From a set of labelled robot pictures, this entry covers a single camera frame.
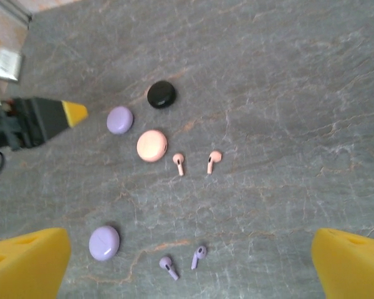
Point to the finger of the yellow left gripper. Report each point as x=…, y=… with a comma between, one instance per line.
x=59, y=116

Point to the aluminium table side rail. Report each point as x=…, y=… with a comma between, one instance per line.
x=18, y=11

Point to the pink round earbud case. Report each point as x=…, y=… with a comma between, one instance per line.
x=151, y=145

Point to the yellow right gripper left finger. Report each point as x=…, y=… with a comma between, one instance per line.
x=25, y=268

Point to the purple round earbud case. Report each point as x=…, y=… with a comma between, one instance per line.
x=104, y=243
x=120, y=120

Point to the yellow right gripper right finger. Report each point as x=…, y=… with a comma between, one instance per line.
x=352, y=268

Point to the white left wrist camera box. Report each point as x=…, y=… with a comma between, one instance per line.
x=3, y=65

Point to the black round earbud case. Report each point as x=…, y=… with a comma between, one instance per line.
x=161, y=94

